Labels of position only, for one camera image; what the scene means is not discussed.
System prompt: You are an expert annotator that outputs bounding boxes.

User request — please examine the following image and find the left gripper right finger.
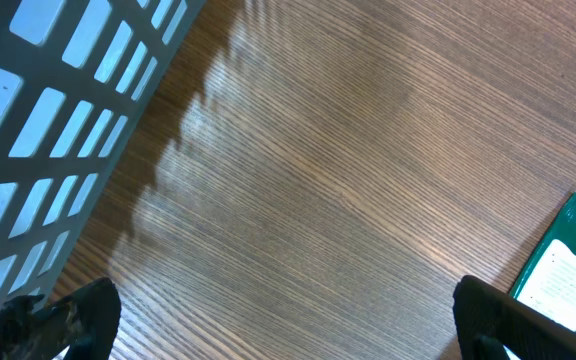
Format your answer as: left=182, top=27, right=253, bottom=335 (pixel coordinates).
left=453, top=275, right=576, bottom=360

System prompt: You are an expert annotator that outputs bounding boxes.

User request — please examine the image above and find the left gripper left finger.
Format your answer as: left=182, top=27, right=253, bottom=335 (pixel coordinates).
left=0, top=277, right=121, bottom=360

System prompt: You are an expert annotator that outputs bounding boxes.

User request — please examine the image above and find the green 3M package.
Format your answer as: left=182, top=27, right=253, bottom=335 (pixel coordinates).
left=509, top=191, right=576, bottom=333

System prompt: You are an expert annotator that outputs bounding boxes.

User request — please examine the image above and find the grey plastic mesh basket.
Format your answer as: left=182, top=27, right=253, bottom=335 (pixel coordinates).
left=0, top=0, right=202, bottom=309

